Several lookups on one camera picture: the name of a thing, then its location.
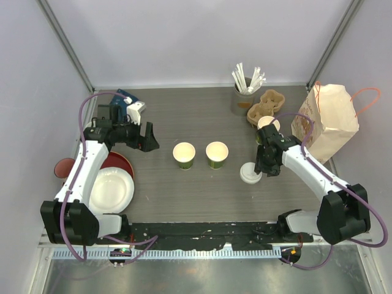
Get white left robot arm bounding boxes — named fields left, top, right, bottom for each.
left=40, top=119, right=159, bottom=246

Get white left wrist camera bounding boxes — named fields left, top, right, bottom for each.
left=124, top=97, right=146, bottom=125

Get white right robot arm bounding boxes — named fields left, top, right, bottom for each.
left=254, top=124, right=371, bottom=245

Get stacked green paper cups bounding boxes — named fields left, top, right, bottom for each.
left=255, top=115, right=281, bottom=145

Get white plastic lid stack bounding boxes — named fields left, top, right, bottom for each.
left=239, top=162, right=263, bottom=184

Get brown pulp cup carrier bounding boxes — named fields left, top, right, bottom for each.
left=246, top=89, right=285, bottom=126

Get white paper plate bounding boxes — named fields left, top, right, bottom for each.
left=89, top=167, right=135, bottom=215

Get blue ceramic dish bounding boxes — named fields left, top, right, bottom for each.
left=110, top=89, right=139, bottom=106

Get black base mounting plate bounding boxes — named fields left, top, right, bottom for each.
left=114, top=222, right=314, bottom=251

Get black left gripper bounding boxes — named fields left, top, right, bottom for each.
left=113, top=115, right=159, bottom=152

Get green paper cup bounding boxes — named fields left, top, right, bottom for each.
left=173, top=142, right=195, bottom=170
left=205, top=141, right=229, bottom=170

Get white slotted cable duct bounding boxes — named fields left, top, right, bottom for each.
left=52, top=246, right=282, bottom=260

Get pink floral mug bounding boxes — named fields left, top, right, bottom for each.
left=54, top=157, right=75, bottom=179

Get bear print paper bag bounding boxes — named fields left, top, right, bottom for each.
left=290, top=80, right=381, bottom=165

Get grey straw holder cup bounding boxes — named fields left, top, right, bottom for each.
left=230, top=85, right=256, bottom=116

